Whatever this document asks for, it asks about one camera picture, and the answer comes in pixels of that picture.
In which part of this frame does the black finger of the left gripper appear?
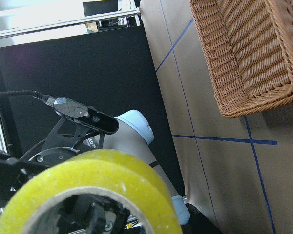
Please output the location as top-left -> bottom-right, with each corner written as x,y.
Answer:
0,150 -> 48,193

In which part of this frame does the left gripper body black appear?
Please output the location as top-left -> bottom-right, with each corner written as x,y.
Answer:
21,117 -> 105,167

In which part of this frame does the yellow tape roll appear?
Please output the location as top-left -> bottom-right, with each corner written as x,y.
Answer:
0,149 -> 183,234

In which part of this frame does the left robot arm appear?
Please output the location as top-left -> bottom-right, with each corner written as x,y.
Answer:
0,110 -> 190,225

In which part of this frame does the brown wicker basket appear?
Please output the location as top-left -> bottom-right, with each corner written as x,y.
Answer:
190,0 -> 293,118

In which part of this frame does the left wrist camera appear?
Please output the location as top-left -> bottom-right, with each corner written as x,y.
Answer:
42,95 -> 119,135

